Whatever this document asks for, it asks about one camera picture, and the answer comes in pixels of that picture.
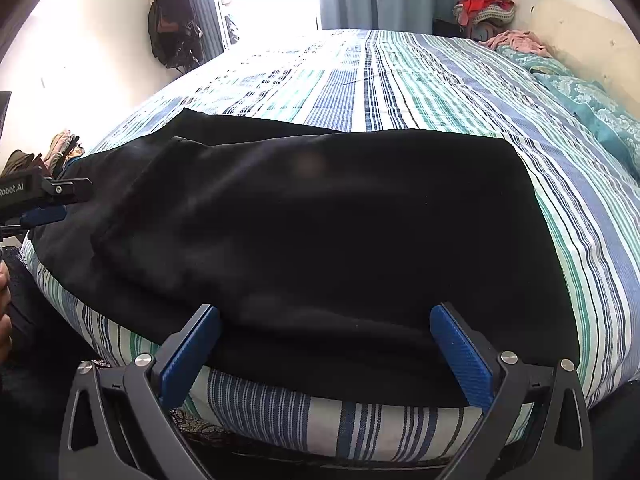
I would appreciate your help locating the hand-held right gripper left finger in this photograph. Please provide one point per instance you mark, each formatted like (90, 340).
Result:
(187, 360)

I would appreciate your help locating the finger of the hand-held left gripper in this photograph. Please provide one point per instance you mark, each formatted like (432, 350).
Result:
(45, 216)
(65, 190)

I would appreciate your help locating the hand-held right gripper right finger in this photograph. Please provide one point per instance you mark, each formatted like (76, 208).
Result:
(462, 365)

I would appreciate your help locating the black pants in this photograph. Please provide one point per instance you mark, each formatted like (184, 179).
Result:
(325, 240)

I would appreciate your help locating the person's left hand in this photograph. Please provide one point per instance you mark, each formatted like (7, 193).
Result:
(3, 300)

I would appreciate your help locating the olive green clothing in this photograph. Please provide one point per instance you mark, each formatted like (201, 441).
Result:
(20, 160)

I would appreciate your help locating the pile of mixed clothes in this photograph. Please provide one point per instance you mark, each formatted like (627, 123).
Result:
(62, 147)

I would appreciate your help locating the person's dark clothing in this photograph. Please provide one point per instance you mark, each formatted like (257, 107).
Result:
(30, 385)

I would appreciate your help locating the hanging dark coats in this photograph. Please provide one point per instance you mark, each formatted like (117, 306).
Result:
(172, 10)

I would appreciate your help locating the striped grey-blue curtain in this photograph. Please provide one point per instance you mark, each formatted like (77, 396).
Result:
(207, 15)

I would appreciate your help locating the small colourful hanging cloth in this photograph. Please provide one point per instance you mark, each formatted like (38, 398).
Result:
(231, 22)

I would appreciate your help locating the bed with striped sheet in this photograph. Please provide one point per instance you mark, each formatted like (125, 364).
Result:
(450, 90)

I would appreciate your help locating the large teal patterned pillow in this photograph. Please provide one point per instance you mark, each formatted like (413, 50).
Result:
(600, 110)

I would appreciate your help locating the small teal patterned pillow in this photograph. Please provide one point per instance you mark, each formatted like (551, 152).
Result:
(525, 57)

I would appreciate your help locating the pink crumpled cloth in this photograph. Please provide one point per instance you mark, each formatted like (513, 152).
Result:
(515, 40)

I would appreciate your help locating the dark nightstand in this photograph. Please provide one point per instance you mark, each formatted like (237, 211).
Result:
(450, 27)

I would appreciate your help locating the cream padded headboard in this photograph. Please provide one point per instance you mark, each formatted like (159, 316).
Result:
(585, 45)

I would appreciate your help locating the pile of red clothes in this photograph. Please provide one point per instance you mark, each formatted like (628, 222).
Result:
(480, 7)

